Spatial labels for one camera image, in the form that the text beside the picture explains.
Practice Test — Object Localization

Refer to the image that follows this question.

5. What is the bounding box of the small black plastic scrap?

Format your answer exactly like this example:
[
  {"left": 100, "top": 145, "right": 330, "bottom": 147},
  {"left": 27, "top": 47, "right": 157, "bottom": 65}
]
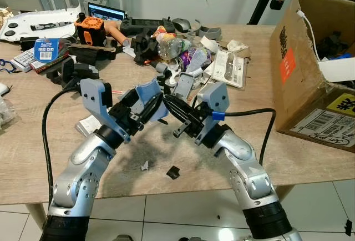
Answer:
[{"left": 166, "top": 165, "right": 181, "bottom": 180}]

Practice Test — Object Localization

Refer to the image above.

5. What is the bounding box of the grey computer mouse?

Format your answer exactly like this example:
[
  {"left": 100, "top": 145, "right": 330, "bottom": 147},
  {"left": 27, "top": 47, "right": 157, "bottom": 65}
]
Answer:
[{"left": 171, "top": 18, "right": 193, "bottom": 33}]

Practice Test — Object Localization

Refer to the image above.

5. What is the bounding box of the white cable in box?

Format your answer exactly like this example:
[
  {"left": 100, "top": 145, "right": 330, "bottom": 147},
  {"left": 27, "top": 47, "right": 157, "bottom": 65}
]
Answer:
[{"left": 297, "top": 9, "right": 322, "bottom": 63}]

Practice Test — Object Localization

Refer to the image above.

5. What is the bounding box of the white small keypad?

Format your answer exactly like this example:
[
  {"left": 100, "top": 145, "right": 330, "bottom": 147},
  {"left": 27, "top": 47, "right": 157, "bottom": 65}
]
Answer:
[{"left": 11, "top": 49, "right": 38, "bottom": 73}]

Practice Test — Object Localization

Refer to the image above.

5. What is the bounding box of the black part inside box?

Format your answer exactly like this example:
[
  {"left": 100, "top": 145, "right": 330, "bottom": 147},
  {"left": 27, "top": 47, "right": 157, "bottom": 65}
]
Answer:
[{"left": 315, "top": 30, "right": 351, "bottom": 59}]

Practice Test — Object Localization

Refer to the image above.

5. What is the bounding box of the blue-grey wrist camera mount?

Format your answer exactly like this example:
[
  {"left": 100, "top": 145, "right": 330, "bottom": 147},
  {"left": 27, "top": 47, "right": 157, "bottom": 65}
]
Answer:
[
  {"left": 79, "top": 78, "right": 131, "bottom": 143},
  {"left": 195, "top": 82, "right": 230, "bottom": 144}
]

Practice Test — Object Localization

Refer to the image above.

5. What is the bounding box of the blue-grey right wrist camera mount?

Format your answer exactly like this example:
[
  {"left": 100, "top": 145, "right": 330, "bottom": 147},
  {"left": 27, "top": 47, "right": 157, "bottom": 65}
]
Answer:
[{"left": 195, "top": 82, "right": 230, "bottom": 144}]

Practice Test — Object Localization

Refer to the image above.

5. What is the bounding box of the black clamp part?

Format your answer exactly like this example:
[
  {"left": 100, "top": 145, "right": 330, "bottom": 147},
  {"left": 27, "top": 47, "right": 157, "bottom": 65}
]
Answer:
[{"left": 132, "top": 32, "right": 163, "bottom": 65}]

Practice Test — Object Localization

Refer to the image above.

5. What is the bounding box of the white flat plastic shell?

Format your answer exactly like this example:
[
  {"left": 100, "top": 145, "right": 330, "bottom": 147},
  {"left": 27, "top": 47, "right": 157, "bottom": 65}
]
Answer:
[{"left": 0, "top": 6, "right": 85, "bottom": 43}]

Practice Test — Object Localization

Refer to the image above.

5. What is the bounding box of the clear plastic bottle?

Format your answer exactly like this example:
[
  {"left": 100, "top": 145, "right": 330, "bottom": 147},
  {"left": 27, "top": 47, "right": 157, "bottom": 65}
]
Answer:
[{"left": 157, "top": 33, "right": 193, "bottom": 59}]

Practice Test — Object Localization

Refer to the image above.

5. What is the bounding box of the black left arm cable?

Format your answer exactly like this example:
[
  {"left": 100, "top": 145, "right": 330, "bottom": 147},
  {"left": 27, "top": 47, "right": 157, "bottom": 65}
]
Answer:
[{"left": 43, "top": 87, "right": 84, "bottom": 203}]

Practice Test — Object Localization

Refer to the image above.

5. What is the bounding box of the brown cardboard box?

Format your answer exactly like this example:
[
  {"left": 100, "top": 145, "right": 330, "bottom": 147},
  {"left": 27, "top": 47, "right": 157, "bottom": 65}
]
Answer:
[{"left": 270, "top": 0, "right": 355, "bottom": 153}]

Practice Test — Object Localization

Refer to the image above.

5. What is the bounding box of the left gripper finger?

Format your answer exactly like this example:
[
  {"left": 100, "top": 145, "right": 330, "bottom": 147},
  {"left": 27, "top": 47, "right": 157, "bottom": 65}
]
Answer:
[
  {"left": 142, "top": 97, "right": 169, "bottom": 123},
  {"left": 135, "top": 79, "right": 166, "bottom": 104}
]

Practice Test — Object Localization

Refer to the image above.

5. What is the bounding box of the small laptop screen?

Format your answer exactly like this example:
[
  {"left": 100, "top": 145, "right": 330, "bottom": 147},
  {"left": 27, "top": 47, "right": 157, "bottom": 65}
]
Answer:
[{"left": 87, "top": 2, "right": 128, "bottom": 23}]

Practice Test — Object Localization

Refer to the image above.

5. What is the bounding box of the black game controller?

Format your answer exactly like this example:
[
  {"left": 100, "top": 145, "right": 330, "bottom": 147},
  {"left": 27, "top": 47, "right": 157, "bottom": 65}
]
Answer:
[{"left": 119, "top": 18, "right": 163, "bottom": 37}]

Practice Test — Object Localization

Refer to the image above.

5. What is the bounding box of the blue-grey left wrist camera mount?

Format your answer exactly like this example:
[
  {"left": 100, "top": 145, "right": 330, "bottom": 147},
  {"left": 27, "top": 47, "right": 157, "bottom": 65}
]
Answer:
[{"left": 79, "top": 78, "right": 131, "bottom": 143}]

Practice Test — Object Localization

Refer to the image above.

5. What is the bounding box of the white carton inside box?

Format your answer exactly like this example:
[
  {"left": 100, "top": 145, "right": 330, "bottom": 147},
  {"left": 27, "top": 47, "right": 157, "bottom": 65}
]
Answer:
[{"left": 318, "top": 57, "right": 355, "bottom": 84}]

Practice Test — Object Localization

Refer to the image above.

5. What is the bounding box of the crumpled white paper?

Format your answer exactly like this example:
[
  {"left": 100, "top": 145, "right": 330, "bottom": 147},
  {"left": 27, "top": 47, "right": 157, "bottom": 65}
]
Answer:
[{"left": 226, "top": 39, "right": 251, "bottom": 53}]

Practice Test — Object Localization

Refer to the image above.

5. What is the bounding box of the grey plastic clip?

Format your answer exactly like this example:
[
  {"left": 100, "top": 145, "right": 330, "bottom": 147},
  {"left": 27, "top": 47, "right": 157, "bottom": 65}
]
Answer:
[{"left": 199, "top": 25, "right": 223, "bottom": 41}]

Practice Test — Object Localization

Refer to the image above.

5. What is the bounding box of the orange and black device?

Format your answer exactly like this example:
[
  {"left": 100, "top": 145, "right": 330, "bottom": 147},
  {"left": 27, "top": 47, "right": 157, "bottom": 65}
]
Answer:
[{"left": 74, "top": 16, "right": 107, "bottom": 48}]

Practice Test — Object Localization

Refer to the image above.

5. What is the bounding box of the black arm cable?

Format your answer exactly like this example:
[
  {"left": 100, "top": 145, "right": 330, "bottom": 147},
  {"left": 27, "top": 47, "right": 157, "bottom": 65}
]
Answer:
[
  {"left": 43, "top": 87, "right": 84, "bottom": 203},
  {"left": 222, "top": 108, "right": 277, "bottom": 167}
]

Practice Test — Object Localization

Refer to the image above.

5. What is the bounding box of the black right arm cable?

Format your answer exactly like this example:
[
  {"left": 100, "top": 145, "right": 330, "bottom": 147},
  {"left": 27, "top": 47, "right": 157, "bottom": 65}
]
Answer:
[{"left": 222, "top": 108, "right": 277, "bottom": 167}]

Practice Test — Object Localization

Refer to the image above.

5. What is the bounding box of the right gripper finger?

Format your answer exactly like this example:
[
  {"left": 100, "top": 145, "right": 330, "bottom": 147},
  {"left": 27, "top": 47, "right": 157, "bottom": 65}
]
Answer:
[
  {"left": 173, "top": 119, "right": 193, "bottom": 139},
  {"left": 163, "top": 93, "right": 196, "bottom": 122}
]

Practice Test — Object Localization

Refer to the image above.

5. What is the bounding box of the blue labelled retail package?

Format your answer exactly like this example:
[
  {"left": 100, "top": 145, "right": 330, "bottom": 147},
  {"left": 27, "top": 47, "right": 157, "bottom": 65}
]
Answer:
[{"left": 34, "top": 38, "right": 60, "bottom": 65}]

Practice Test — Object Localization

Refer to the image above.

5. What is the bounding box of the purple foil wrapper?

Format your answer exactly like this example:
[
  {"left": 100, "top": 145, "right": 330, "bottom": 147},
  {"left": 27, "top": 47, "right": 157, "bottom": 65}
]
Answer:
[{"left": 182, "top": 47, "right": 212, "bottom": 71}]

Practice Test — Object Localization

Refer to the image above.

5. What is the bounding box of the black plastic bracket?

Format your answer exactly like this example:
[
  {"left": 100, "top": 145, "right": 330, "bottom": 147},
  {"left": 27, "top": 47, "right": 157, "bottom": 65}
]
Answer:
[{"left": 46, "top": 55, "right": 102, "bottom": 84}]

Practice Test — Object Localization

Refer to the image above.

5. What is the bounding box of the white blister pack card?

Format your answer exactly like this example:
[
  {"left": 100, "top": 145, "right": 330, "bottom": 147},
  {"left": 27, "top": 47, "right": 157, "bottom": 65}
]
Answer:
[{"left": 212, "top": 49, "right": 248, "bottom": 89}]

